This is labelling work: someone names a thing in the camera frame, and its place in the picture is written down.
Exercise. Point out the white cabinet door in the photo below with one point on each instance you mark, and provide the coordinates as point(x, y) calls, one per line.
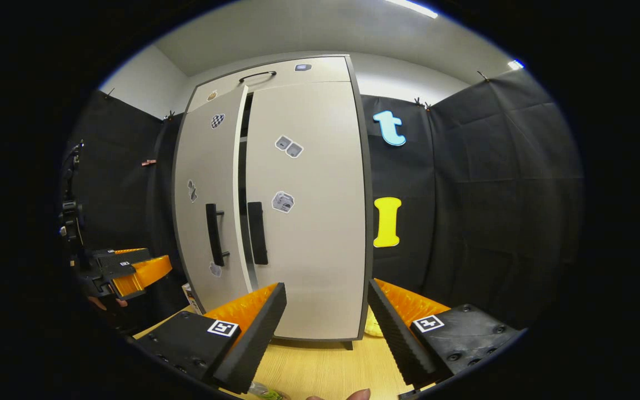
point(320, 233)
point(203, 166)

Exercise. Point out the white and grey cabinet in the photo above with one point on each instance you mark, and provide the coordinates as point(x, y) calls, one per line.
point(369, 233)

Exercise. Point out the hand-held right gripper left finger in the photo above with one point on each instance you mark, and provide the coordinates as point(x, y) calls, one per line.
point(250, 344)

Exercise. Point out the red cloth clip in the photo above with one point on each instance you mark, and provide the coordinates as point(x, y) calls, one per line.
point(149, 163)

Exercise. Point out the long ceiling light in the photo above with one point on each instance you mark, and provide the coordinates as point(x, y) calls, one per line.
point(411, 8)

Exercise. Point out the upright paperback book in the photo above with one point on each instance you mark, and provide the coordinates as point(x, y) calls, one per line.
point(191, 300)

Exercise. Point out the green label bottle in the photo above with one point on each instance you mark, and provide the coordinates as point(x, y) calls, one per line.
point(269, 394)

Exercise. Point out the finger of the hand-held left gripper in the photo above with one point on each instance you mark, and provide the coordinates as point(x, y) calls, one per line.
point(120, 258)
point(142, 275)

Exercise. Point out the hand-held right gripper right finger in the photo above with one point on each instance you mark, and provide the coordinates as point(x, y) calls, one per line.
point(400, 344)

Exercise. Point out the small ceiling light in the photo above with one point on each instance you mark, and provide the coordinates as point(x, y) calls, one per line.
point(515, 64)

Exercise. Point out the beige cabinet drawer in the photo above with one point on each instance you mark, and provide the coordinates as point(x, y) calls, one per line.
point(320, 72)

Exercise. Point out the yellow round sponge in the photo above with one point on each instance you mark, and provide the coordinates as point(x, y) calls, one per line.
point(374, 328)

